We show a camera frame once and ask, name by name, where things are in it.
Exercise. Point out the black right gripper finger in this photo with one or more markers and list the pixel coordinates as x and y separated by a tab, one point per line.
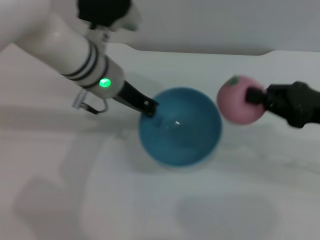
257	95

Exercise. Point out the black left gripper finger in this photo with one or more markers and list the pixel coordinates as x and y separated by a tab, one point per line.
150	108

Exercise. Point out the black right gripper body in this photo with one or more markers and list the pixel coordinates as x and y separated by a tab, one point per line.
295	105

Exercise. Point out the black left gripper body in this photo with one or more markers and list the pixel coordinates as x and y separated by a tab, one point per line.
131	96

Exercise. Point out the pink peach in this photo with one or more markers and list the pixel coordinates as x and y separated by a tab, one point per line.
235	105

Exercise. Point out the blue bowl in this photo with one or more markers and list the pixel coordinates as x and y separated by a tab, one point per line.
180	132

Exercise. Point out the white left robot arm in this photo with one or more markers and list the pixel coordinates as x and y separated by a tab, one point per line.
62	42

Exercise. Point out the black and white left wrist camera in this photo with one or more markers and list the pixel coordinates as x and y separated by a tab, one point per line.
105	11

